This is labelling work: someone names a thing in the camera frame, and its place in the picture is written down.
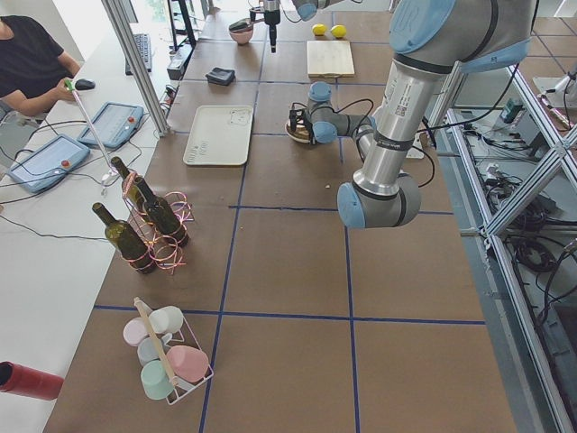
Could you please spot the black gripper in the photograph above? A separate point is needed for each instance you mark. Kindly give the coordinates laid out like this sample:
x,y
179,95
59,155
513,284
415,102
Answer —
x,y
306,122
270,17

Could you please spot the white round plate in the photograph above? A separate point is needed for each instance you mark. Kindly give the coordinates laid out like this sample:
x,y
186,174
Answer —
x,y
294,135

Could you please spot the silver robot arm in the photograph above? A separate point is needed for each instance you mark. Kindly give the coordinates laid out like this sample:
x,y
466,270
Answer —
x,y
306,10
428,38

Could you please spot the white bear tray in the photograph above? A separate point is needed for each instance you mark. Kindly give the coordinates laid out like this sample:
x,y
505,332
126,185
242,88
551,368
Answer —
x,y
220,136

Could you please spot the pink bowl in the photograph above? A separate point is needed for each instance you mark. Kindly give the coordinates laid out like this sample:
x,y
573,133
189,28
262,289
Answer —
x,y
242,36

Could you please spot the metal scoop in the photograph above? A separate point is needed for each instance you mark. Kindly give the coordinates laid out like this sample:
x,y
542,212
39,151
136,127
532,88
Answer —
x,y
243,25

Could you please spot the yellow lemon left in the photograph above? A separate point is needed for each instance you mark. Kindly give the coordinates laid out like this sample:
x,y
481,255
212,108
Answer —
x,y
318,29

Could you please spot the yellow lemon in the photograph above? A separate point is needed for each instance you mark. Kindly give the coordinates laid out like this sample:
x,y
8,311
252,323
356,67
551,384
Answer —
x,y
338,31
318,29

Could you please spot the wooden cutting board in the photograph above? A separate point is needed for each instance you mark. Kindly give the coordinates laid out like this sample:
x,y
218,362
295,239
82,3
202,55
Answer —
x,y
330,59

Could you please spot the grey folded cloth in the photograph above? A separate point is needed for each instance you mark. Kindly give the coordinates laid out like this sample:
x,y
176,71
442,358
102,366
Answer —
x,y
220,76

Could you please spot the yellow lemon right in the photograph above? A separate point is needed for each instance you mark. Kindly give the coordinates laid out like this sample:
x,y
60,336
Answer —
x,y
338,31

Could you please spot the black keyboard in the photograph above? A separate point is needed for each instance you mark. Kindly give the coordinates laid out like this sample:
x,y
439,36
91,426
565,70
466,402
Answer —
x,y
143,45

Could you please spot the blue teach pendant far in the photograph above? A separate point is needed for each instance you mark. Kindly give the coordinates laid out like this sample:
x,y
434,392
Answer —
x,y
115,123

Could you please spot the blue teach pendant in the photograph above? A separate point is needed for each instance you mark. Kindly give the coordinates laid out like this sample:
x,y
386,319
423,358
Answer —
x,y
115,123
46,167

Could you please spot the black computer mouse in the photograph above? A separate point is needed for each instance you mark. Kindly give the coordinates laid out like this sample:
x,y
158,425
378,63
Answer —
x,y
84,84

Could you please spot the pink striped stick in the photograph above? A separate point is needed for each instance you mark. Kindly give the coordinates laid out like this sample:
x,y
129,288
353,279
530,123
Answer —
x,y
111,175

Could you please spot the dark green wine bottle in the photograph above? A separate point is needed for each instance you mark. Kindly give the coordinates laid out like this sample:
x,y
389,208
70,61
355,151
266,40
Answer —
x,y
126,241

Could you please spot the white cup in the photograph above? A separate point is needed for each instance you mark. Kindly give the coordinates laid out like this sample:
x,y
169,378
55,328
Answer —
x,y
165,320

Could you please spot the seated person black shirt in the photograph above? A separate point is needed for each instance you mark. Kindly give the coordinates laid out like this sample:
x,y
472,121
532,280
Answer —
x,y
34,67

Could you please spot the blue teach pendant near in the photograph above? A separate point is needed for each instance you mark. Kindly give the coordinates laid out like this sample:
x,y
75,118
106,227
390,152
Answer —
x,y
46,167

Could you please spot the pink cup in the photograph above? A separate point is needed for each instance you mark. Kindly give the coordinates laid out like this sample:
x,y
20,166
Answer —
x,y
188,362

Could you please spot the lilac cup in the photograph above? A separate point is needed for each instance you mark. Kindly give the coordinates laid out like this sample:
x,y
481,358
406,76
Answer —
x,y
134,332

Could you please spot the grey blue cup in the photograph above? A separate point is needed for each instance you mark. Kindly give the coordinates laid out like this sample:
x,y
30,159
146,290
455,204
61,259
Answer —
x,y
146,352

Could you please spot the mint green cup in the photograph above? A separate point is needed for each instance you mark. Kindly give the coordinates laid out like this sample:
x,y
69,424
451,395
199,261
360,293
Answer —
x,y
155,381

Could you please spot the red cylinder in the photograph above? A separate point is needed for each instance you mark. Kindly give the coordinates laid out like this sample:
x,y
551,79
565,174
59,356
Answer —
x,y
25,381

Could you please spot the white pedestal column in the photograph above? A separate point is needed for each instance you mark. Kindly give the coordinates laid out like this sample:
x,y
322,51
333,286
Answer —
x,y
417,148

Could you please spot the aluminium frame post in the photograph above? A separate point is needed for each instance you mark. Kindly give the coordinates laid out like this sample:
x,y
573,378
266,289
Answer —
x,y
122,28

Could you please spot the copper wire bottle rack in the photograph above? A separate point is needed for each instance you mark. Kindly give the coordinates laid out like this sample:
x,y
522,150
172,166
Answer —
x,y
164,250

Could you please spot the white wire cup rack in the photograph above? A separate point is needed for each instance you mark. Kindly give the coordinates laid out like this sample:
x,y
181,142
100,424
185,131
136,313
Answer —
x,y
163,343

